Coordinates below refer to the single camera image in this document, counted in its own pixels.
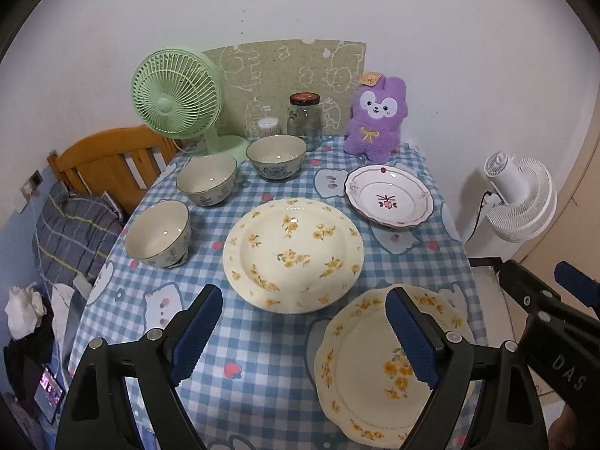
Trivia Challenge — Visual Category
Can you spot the cotton swab container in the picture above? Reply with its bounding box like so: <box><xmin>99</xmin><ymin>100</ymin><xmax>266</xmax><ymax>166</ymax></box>
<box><xmin>257</xmin><ymin>116</ymin><xmax>283</xmax><ymax>140</ymax></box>

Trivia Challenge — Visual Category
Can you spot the purple plush toy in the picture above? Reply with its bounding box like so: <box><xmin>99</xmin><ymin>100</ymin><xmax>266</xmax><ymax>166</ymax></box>
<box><xmin>343</xmin><ymin>72</ymin><xmax>412</xmax><ymax>162</ymax></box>

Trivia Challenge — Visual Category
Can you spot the green desk fan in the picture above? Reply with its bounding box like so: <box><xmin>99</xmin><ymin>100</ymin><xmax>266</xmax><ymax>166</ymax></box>
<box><xmin>130</xmin><ymin>47</ymin><xmax>251</xmax><ymax>160</ymax></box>

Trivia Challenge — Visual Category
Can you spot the round yellow floral plate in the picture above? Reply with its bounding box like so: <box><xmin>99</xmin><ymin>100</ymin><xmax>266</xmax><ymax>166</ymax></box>
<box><xmin>222</xmin><ymin>198</ymin><xmax>365</xmax><ymax>312</ymax></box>

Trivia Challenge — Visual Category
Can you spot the glass jar black lid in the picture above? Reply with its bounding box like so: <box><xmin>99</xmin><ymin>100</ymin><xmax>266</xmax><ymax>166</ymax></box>
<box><xmin>286</xmin><ymin>92</ymin><xmax>324</xmax><ymax>151</ymax></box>

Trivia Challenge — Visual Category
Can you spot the blue checked tablecloth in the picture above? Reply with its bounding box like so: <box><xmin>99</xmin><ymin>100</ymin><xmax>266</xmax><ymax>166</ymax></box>
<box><xmin>68</xmin><ymin>136</ymin><xmax>488</xmax><ymax>450</ymax></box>

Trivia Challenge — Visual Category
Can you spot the grey plaid pillow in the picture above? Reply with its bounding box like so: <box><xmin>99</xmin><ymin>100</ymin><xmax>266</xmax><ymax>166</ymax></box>
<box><xmin>32</xmin><ymin>183</ymin><xmax>125</xmax><ymax>287</ymax></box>

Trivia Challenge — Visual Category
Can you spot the cream bowl blue floral print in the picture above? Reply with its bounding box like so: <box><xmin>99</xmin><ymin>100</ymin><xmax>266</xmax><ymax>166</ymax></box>
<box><xmin>246</xmin><ymin>135</ymin><xmax>308</xmax><ymax>181</ymax></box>
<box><xmin>124</xmin><ymin>199</ymin><xmax>193</xmax><ymax>268</ymax></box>
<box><xmin>176</xmin><ymin>154</ymin><xmax>239</xmax><ymax>207</ymax></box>

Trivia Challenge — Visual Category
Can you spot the phone with lit screen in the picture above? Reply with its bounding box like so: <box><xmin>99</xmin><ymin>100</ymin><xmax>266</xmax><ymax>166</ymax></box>
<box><xmin>34</xmin><ymin>363</ymin><xmax>66</xmax><ymax>425</ymax></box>

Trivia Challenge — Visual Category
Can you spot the white floor fan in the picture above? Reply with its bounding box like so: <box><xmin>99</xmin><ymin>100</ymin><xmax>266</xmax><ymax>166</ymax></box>
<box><xmin>483</xmin><ymin>151</ymin><xmax>558</xmax><ymax>243</ymax></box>

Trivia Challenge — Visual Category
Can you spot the dark clothes pile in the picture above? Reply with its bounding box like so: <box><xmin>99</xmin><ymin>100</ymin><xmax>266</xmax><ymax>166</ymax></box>
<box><xmin>4</xmin><ymin>323</ymin><xmax>57</xmax><ymax>413</ymax></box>

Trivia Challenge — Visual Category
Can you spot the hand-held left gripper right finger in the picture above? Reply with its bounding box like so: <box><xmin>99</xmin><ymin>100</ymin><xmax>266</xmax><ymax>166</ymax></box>
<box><xmin>384</xmin><ymin>286</ymin><xmax>549</xmax><ymax>450</ymax></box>

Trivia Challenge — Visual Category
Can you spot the scalloped yellow floral plate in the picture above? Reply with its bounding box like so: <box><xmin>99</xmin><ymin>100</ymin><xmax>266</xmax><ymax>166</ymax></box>
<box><xmin>313</xmin><ymin>283</ymin><xmax>475</xmax><ymax>448</ymax></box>

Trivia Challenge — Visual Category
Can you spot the white plastic bag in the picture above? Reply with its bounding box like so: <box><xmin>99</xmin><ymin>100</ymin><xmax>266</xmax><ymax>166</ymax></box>
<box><xmin>4</xmin><ymin>283</ymin><xmax>48</xmax><ymax>341</ymax></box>

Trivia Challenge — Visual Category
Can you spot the wooden bed headboard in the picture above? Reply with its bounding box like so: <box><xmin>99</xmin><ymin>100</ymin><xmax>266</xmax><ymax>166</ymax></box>
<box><xmin>47</xmin><ymin>126</ymin><xmax>183</xmax><ymax>219</ymax></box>

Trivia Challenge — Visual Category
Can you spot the black power cable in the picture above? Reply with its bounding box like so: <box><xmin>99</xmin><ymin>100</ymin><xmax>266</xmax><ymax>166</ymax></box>
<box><xmin>464</xmin><ymin>190</ymin><xmax>495</xmax><ymax>245</ymax></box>

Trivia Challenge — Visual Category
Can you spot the white garment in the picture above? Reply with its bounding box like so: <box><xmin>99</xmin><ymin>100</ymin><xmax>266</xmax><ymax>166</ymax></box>
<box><xmin>51</xmin><ymin>283</ymin><xmax>83</xmax><ymax>338</ymax></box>

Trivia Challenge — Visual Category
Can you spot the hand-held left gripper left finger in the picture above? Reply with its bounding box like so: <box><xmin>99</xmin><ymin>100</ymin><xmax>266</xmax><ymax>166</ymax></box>
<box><xmin>56</xmin><ymin>283</ymin><xmax>223</xmax><ymax>450</ymax></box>

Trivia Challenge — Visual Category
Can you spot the white plate red flower print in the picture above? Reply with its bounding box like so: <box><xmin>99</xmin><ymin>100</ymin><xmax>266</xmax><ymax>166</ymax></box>
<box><xmin>344</xmin><ymin>164</ymin><xmax>434</xmax><ymax>230</ymax></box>

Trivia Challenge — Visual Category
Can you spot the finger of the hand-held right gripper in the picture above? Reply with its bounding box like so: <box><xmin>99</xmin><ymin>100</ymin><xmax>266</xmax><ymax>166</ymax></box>
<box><xmin>555</xmin><ymin>261</ymin><xmax>600</xmax><ymax>310</ymax></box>
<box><xmin>499</xmin><ymin>259</ymin><xmax>563</xmax><ymax>320</ymax></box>

